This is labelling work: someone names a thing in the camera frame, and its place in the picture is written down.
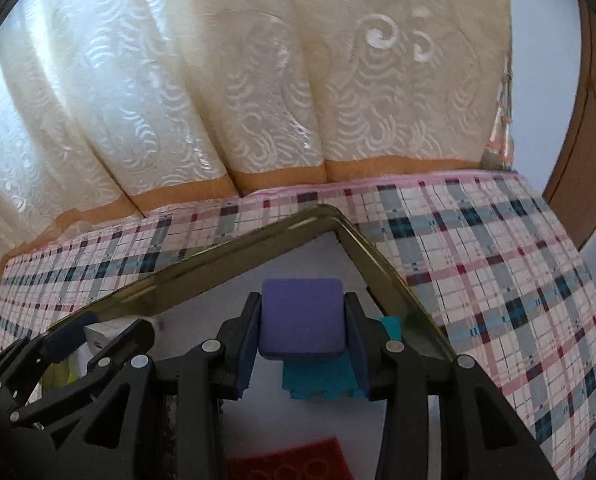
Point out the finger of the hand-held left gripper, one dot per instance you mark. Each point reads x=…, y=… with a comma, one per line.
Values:
x=123, y=342
x=63, y=342

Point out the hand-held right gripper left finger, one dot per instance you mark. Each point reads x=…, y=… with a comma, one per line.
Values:
x=245, y=355

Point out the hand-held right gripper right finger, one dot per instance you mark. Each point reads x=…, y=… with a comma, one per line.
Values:
x=357, y=355

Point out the white power bank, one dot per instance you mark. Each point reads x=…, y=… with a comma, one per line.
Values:
x=100, y=335

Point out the green soccer ball block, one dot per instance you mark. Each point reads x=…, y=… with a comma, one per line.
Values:
x=58, y=372

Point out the teal toy building block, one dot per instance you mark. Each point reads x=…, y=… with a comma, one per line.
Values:
x=318, y=380

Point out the purple square box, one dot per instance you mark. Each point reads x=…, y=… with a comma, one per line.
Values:
x=300, y=317

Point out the red toy building block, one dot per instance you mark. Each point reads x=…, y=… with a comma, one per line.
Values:
x=288, y=460

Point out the plaid bedsheet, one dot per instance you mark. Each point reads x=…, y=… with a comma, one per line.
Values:
x=477, y=260

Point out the cream patterned curtain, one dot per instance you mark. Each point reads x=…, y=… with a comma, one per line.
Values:
x=203, y=85

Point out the curtain tieback tassel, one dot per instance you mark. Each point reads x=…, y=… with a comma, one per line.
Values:
x=500, y=125

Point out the brown wooden door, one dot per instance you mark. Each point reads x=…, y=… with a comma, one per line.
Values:
x=587, y=160

